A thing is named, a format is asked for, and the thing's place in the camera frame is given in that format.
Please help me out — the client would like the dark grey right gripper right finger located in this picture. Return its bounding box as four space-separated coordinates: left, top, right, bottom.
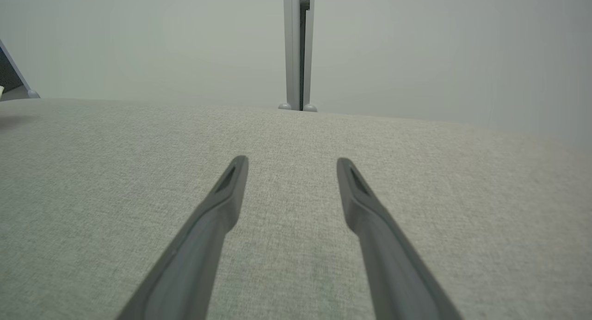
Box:
336 157 463 320

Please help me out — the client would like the grey double partition post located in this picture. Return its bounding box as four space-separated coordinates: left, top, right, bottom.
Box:
278 0 318 112

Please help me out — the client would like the grey slanted frame post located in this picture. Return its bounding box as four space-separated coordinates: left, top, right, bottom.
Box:
0 39 40 101

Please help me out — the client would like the dark grey panel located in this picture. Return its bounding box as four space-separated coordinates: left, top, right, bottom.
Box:
0 47 25 92

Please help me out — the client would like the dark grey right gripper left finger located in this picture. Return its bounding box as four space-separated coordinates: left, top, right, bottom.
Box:
116 155 249 320

